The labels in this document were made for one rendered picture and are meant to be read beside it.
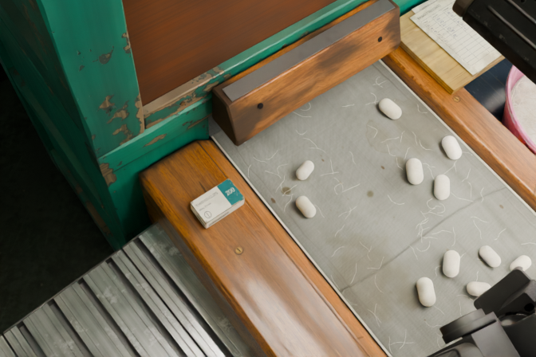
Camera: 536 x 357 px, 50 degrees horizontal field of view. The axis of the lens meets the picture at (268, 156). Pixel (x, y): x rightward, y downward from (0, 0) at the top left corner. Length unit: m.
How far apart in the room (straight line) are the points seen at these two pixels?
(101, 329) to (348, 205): 0.36
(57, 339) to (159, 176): 0.24
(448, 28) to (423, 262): 0.38
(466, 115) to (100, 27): 0.55
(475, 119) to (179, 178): 0.44
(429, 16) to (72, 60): 0.60
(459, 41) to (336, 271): 0.41
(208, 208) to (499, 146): 0.42
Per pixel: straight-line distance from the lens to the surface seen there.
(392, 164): 0.84
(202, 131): 0.80
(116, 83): 0.61
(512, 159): 0.88
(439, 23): 0.96
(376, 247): 0.78
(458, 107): 0.89
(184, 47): 0.65
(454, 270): 0.78
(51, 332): 0.82
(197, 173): 0.76
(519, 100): 0.99
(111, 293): 0.81
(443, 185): 0.82
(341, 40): 0.78
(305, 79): 0.77
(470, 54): 0.94
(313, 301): 0.71
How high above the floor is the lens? 1.44
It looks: 61 degrees down
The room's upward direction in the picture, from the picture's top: 10 degrees clockwise
